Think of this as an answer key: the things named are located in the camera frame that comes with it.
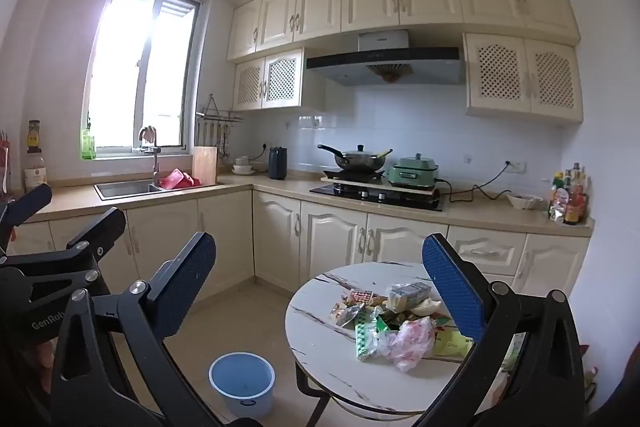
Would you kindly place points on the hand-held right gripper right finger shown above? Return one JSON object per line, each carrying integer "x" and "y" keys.
{"x": 452, "y": 292}

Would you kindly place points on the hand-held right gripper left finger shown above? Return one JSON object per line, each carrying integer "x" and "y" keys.
{"x": 192, "y": 277}

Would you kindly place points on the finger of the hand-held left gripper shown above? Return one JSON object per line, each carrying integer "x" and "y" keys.
{"x": 95, "y": 227}
{"x": 30, "y": 202}

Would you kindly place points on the silver printed snack wrapper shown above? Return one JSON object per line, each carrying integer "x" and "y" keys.
{"x": 407, "y": 292}

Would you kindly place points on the pile of colourful packets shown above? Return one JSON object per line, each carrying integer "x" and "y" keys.
{"x": 367, "y": 337}

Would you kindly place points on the blue plastic bucket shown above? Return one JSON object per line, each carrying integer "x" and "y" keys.
{"x": 240, "y": 382}

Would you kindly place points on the person's left forearm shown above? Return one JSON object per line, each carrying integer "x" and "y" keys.
{"x": 45, "y": 353}

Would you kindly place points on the clear bottle yellow label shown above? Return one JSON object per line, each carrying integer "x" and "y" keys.
{"x": 35, "y": 167}

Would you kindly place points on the steel sink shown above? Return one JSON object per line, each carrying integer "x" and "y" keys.
{"x": 125, "y": 189}

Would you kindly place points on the pink plastic bag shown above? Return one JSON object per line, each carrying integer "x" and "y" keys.
{"x": 410, "y": 342}

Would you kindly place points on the green bottle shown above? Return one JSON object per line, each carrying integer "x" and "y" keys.
{"x": 88, "y": 147}

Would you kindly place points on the steel faucet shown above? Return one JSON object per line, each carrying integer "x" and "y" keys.
{"x": 156, "y": 162}

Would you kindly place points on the red patterned snack packet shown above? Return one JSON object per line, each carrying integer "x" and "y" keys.
{"x": 361, "y": 295}

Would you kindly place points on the cream base cabinet run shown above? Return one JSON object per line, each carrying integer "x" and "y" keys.
{"x": 280, "y": 237}

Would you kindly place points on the wooden cutting board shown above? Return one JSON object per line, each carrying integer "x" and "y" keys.
{"x": 205, "y": 164}

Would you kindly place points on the white bowl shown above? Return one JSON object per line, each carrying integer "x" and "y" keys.
{"x": 524, "y": 202}

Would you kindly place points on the stack of white bowls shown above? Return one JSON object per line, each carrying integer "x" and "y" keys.
{"x": 245, "y": 167}

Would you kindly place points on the black gas hob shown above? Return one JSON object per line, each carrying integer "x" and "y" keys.
{"x": 370, "y": 198}

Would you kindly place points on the green electric pot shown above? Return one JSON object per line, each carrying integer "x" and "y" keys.
{"x": 414, "y": 172}

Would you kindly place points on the round white marble table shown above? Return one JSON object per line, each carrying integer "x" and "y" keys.
{"x": 330, "y": 357}

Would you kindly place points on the black kettle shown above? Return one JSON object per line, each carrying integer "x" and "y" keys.
{"x": 278, "y": 163}

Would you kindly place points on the cluster of condiment bottles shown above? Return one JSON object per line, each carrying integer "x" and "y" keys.
{"x": 570, "y": 202}

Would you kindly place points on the kitchen window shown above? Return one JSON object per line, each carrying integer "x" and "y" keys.
{"x": 125, "y": 72}

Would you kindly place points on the wok with lid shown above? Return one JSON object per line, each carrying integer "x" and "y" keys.
{"x": 360, "y": 159}

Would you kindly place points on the hanging utensil rack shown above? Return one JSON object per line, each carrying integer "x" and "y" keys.
{"x": 220, "y": 117}

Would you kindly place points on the black range hood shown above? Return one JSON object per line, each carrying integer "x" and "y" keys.
{"x": 385, "y": 59}

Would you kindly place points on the white wall socket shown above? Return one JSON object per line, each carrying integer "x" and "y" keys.
{"x": 517, "y": 166}

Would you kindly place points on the cream lattice door wall cabinet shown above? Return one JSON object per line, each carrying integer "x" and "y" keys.
{"x": 522, "y": 74}
{"x": 280, "y": 79}

